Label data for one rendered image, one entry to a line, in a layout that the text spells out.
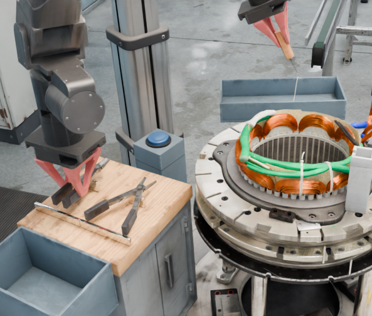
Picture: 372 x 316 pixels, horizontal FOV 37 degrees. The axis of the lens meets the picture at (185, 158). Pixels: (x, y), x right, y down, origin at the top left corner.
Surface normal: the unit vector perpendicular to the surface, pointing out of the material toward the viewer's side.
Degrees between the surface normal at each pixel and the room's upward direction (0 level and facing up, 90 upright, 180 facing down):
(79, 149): 1
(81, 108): 90
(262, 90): 90
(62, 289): 0
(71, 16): 117
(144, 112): 90
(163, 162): 90
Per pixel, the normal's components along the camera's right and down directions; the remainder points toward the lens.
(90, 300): 0.86, 0.25
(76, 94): 0.54, 0.43
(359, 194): -0.37, 0.54
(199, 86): -0.06, -0.83
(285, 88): -0.06, 0.56
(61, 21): 0.48, 0.78
